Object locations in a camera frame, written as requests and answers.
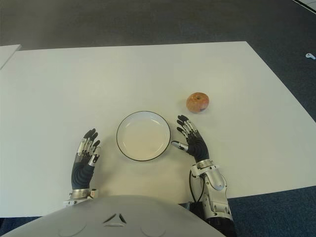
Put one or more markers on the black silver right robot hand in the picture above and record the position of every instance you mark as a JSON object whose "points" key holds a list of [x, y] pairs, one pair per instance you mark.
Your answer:
{"points": [[198, 148]]}

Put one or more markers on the red yellow apple with sticker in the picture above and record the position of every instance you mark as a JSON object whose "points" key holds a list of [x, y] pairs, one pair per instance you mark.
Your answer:
{"points": [[197, 102]]}

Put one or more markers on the white handheld controller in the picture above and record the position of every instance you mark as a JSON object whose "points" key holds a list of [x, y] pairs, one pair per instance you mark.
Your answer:
{"points": [[310, 56]]}

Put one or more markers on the grey robot torso shell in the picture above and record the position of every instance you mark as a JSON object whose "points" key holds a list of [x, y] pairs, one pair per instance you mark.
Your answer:
{"points": [[111, 217]]}

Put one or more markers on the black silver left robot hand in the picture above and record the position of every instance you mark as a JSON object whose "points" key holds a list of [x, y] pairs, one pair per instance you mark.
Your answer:
{"points": [[82, 172]]}

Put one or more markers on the white side table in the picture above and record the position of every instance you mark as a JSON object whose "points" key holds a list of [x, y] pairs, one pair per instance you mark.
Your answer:
{"points": [[7, 54]]}

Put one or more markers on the black table frame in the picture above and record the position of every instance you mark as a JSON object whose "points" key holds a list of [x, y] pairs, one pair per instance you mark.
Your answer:
{"points": [[195, 207]]}

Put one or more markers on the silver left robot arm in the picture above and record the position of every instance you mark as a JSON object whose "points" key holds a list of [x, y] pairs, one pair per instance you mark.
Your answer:
{"points": [[79, 195]]}

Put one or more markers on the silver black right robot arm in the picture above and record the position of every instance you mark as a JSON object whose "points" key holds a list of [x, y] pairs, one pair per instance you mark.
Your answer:
{"points": [[216, 182]]}

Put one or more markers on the white plate with black rim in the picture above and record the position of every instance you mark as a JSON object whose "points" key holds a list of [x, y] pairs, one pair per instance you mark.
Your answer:
{"points": [[143, 138]]}

